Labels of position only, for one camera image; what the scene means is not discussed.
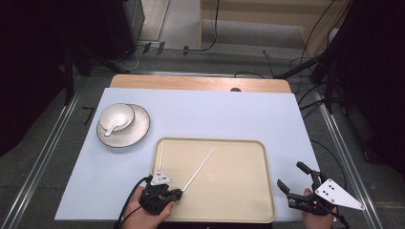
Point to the white plate with dark rim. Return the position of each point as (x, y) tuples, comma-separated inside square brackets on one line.
[(140, 122)]

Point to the pale blue table mat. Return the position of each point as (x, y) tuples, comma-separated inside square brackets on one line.
[(207, 114)]

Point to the white ceramic spoon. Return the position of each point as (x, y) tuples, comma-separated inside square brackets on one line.
[(118, 120)]

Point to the light wooden furniture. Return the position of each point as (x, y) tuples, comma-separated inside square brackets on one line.
[(254, 9)]

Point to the person's right hand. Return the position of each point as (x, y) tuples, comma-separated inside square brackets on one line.
[(316, 222)]

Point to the metal floor rail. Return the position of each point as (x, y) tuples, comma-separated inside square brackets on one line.
[(38, 165), (347, 159)]

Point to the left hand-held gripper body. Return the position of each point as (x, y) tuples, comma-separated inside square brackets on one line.
[(156, 198)]

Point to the person's left hand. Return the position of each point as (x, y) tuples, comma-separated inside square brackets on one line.
[(143, 219)]

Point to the white bowl with dark rim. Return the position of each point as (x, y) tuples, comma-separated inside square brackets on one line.
[(110, 113)]

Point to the beige plastic tray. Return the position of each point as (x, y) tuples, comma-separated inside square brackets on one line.
[(232, 181)]

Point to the black stand leg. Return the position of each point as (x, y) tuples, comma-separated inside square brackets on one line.
[(296, 68)]

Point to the black cabinet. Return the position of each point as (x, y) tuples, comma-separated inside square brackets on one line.
[(122, 28)]

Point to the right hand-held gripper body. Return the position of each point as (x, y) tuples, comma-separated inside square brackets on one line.
[(334, 194)]

